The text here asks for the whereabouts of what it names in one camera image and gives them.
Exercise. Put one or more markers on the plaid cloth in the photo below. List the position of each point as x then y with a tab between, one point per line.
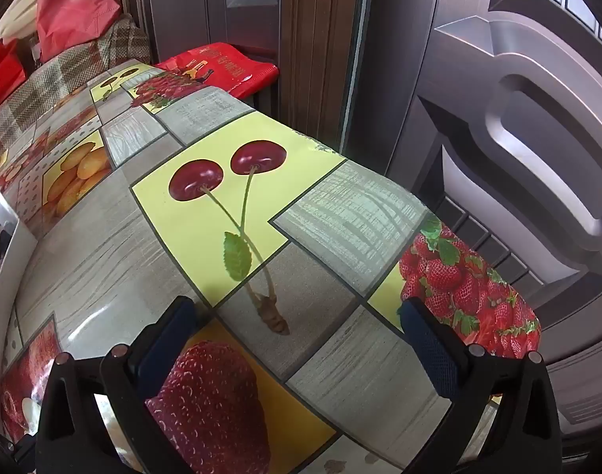
49	74

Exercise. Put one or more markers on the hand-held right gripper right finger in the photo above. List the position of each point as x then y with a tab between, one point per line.
424	350

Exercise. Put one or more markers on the red tote bag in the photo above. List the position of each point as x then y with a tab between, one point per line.
2	69

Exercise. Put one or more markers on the red printed flat bag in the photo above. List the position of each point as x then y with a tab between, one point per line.
231	66

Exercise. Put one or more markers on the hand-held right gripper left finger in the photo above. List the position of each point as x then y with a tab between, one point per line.
167	340

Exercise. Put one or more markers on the brown panelled door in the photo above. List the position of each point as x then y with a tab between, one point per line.
182	0

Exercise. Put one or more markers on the dark red fabric bag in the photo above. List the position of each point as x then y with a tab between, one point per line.
73	5

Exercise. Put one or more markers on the brown embossed metal door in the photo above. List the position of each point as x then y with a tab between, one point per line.
503	158

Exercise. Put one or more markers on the white cardboard box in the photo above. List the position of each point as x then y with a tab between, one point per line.
14	256

